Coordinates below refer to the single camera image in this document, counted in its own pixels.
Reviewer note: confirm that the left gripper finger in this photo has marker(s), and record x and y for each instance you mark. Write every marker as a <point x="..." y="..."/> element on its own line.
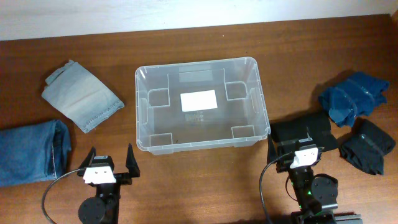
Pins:
<point x="88" y="159"/>
<point x="131" y="163"/>

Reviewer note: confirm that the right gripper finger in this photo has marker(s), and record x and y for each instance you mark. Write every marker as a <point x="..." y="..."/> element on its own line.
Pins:
<point x="271" y="153"/>
<point x="306" y="139"/>

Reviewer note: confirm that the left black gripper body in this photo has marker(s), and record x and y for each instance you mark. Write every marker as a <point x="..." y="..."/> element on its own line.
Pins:
<point x="123" y="177"/>

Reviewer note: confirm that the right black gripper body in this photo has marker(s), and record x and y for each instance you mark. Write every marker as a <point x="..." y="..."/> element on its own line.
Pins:
<point x="285" y="165"/>

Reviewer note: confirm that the black cloth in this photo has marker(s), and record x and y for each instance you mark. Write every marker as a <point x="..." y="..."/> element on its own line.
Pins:
<point x="315" y="125"/>

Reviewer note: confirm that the dark grey cloth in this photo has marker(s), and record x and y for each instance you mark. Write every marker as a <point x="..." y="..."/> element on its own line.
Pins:
<point x="366" y="148"/>

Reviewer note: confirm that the blue cloth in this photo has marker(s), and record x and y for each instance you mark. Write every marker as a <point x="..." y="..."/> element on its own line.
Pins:
<point x="357" y="95"/>

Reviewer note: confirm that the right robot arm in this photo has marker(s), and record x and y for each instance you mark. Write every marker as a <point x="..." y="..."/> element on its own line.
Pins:
<point x="316" y="195"/>

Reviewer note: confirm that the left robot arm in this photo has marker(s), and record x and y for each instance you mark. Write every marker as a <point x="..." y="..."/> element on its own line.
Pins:
<point x="103" y="208"/>

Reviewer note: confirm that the blue folded jeans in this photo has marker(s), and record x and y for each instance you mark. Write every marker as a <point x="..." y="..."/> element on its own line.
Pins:
<point x="34" y="153"/>

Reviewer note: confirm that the light grey folded jeans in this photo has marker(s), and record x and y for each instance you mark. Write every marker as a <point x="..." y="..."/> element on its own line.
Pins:
<point x="80" y="96"/>

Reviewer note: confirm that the clear plastic storage bin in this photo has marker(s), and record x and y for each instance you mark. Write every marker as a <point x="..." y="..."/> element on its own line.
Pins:
<point x="240" y="119"/>

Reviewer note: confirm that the white label in bin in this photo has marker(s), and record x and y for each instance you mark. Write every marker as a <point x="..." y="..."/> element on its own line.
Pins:
<point x="198" y="101"/>

